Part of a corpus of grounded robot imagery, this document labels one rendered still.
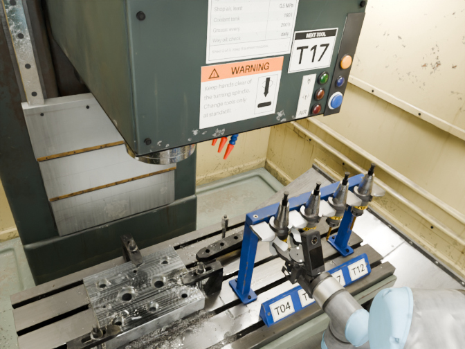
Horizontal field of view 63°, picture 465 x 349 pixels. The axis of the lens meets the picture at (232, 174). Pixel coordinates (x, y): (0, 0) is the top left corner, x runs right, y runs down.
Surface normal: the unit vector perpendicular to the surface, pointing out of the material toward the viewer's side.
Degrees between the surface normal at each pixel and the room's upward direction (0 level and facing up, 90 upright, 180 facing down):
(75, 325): 0
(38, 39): 90
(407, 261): 24
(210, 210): 0
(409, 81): 90
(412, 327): 39
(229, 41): 90
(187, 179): 90
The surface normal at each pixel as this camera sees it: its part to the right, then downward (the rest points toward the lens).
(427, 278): -0.28, -0.64
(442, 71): -0.85, 0.25
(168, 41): 0.52, 0.53
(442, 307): 0.08, -0.76
